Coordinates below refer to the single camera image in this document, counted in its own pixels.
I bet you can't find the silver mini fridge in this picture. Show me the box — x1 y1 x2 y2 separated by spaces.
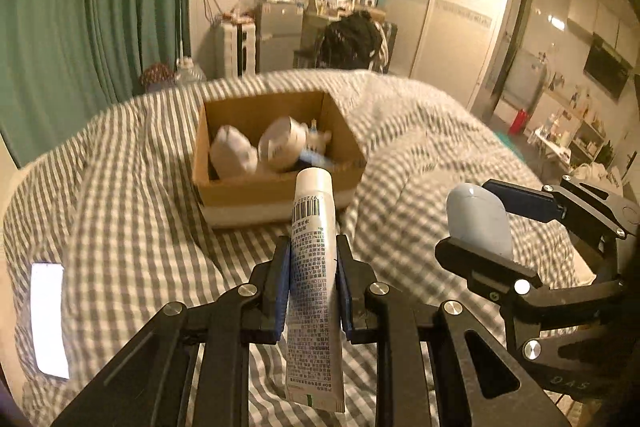
255 1 304 72

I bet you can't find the red fire extinguisher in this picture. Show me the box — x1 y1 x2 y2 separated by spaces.
508 109 529 135

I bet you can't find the grey checkered duvet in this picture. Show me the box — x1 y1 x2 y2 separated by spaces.
2 68 586 427

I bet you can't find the small white bunny figurine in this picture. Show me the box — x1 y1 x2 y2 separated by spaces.
305 119 332 155

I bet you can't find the white smartphone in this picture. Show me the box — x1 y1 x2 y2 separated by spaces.
29 262 70 381

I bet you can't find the white louvered wardrobe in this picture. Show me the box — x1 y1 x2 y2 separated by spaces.
384 0 514 109

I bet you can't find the light blue case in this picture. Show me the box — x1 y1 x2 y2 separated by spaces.
446 183 513 260

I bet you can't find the brown cardboard box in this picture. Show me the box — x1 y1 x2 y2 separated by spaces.
192 91 366 229

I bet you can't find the wooden dressing table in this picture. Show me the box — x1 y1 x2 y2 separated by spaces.
302 5 386 32

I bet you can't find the large green curtain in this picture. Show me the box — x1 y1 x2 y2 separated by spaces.
1 0 191 165

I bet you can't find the white sock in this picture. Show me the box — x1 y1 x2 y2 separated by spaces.
208 124 258 180

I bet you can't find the clear water jug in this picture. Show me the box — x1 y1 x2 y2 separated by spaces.
175 56 206 83

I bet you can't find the brown patterned bag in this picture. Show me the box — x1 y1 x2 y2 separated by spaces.
139 63 175 93

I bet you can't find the black jacket on chair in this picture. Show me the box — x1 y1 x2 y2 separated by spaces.
314 10 397 74

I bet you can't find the white suitcase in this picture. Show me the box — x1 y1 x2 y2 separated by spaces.
215 22 256 78

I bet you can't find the white toothpaste tube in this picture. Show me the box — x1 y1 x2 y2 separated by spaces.
285 168 345 413

